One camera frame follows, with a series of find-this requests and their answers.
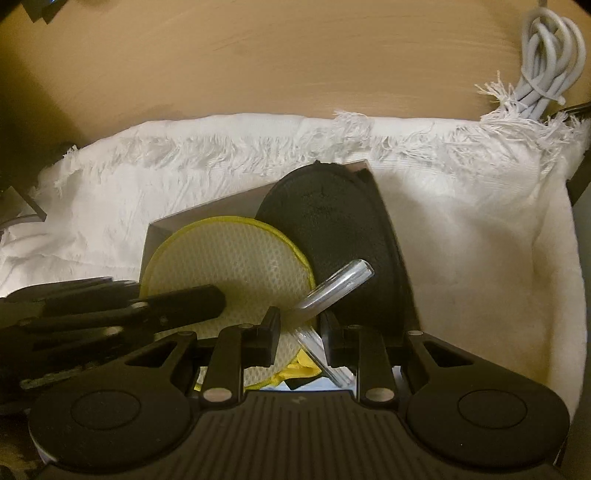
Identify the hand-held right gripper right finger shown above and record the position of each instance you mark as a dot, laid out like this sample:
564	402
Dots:
333	339

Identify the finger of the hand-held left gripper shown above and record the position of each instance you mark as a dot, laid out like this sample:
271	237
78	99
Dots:
184	302
69	288

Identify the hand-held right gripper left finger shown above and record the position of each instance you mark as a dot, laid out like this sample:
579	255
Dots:
263	337

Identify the yellow rimmed mesh round pad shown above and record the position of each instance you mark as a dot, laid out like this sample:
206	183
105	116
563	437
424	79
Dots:
221	263

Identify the clear plastic tube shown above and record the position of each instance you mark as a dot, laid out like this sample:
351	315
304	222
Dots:
332	281

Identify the pale pink box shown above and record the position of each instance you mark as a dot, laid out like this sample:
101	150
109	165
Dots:
207	207

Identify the yellow cloth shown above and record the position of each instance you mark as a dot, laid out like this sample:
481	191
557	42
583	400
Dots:
300	371

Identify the dark stand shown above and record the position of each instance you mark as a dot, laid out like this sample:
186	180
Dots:
21	203

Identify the black oval pad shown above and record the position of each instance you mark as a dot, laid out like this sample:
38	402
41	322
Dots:
332	230

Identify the white fringed cloth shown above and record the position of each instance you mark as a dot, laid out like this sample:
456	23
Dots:
461	230

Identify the black device with blue light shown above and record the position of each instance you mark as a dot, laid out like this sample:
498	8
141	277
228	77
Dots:
27	9

